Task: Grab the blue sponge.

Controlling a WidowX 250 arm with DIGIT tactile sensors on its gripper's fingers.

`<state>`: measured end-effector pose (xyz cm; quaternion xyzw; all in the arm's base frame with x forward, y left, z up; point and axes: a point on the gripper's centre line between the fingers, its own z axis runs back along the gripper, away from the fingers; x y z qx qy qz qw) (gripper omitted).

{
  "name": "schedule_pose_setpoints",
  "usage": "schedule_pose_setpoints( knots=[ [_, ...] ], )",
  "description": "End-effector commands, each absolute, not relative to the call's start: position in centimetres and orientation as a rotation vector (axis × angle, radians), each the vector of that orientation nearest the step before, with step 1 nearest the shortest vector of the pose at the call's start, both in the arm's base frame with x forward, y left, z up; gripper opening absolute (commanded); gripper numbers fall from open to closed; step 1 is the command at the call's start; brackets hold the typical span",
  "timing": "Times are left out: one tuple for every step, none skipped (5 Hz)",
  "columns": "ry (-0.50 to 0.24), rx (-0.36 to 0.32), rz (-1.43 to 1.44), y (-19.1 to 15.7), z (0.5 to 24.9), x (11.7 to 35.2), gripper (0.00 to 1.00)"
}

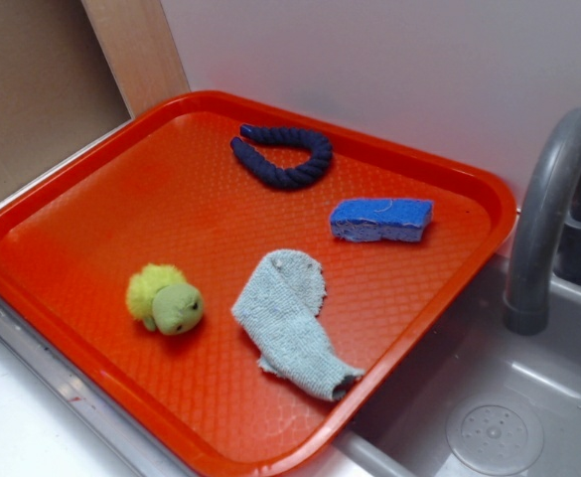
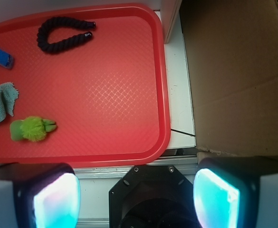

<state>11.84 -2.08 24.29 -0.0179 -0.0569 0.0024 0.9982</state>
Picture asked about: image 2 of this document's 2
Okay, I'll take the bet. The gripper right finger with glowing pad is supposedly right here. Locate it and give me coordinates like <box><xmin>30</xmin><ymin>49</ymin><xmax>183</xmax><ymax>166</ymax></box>
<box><xmin>193</xmin><ymin>156</ymin><xmax>278</xmax><ymax>228</ymax></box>

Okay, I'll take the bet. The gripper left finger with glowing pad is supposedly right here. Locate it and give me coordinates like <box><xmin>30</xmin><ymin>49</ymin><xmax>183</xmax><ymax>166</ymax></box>
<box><xmin>0</xmin><ymin>163</ymin><xmax>80</xmax><ymax>228</ymax></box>

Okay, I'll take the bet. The green fuzzy plush toy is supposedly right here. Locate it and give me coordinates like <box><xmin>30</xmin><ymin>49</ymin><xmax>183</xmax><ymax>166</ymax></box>
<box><xmin>10</xmin><ymin>116</ymin><xmax>57</xmax><ymax>143</ymax></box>

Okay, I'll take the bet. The light teal cloth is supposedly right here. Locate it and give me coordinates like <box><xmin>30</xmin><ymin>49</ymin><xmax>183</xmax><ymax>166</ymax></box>
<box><xmin>0</xmin><ymin>82</ymin><xmax>19</xmax><ymax>123</ymax></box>

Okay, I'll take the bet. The red plastic tray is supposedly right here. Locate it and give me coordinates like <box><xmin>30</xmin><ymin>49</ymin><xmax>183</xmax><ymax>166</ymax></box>
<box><xmin>0</xmin><ymin>3</ymin><xmax>171</xmax><ymax>167</ymax></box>

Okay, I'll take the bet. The brown cardboard box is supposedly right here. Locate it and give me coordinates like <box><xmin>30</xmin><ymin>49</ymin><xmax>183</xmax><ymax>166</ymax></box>
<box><xmin>180</xmin><ymin>0</ymin><xmax>278</xmax><ymax>156</ymax></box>

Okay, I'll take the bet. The black octagonal mount plate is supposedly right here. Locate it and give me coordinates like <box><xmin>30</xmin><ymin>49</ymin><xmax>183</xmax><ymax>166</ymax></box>
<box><xmin>109</xmin><ymin>165</ymin><xmax>200</xmax><ymax>228</ymax></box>

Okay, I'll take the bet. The black twisted rope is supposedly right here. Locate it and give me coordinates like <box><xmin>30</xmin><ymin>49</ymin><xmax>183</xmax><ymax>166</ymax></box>
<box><xmin>36</xmin><ymin>16</ymin><xmax>97</xmax><ymax>55</ymax></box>

